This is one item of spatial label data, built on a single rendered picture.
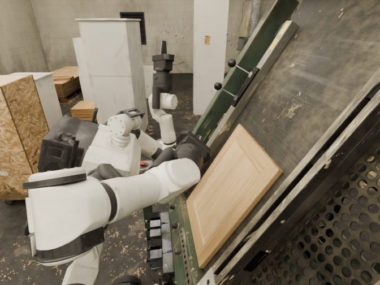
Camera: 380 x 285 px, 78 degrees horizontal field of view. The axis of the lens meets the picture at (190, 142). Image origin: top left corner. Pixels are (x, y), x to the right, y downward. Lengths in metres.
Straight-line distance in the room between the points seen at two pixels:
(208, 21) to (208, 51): 0.48
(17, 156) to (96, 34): 1.64
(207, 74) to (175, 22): 4.57
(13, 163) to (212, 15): 3.62
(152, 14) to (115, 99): 5.99
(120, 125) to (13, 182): 2.23
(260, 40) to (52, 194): 1.20
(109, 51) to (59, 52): 6.98
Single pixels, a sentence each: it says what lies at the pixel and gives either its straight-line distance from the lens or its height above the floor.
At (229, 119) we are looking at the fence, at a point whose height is 1.30.
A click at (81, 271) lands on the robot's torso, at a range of 1.24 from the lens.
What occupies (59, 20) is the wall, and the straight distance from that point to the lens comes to 10.00.
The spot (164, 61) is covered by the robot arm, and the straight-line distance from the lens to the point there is 1.06.
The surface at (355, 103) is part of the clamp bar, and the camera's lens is 0.65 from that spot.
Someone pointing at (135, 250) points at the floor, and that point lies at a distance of 2.22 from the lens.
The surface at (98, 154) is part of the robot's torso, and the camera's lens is 0.76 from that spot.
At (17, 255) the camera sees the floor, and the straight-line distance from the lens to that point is 2.58.
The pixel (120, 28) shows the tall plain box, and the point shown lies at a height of 1.64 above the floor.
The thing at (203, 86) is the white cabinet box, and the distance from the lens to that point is 4.71.
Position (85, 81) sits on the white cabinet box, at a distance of 5.32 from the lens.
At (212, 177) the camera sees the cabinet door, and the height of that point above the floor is 1.08.
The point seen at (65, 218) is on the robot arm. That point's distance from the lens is 0.38.
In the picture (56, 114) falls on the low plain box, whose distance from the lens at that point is 4.75.
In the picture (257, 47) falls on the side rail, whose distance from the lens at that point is 1.36.
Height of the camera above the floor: 1.72
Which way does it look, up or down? 27 degrees down
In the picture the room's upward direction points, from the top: straight up
